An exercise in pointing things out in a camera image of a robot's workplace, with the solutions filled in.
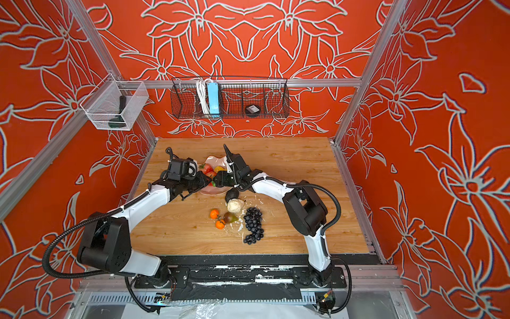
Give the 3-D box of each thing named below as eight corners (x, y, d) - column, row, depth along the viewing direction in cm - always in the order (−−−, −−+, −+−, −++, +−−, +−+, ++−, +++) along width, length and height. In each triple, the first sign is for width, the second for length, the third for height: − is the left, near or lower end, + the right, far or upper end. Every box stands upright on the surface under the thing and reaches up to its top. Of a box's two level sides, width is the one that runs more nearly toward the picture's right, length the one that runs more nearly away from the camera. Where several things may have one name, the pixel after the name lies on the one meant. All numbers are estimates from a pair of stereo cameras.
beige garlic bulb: (227, 213, 90) (226, 209, 87) (228, 202, 94) (227, 198, 91) (243, 213, 90) (243, 209, 87) (244, 202, 94) (243, 198, 91)
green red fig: (223, 223, 88) (222, 220, 86) (224, 215, 91) (223, 211, 88) (237, 223, 88) (237, 220, 86) (238, 215, 91) (237, 211, 88)
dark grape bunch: (243, 244, 82) (243, 241, 79) (244, 211, 92) (244, 207, 89) (263, 244, 82) (263, 241, 79) (262, 211, 92) (262, 206, 89)
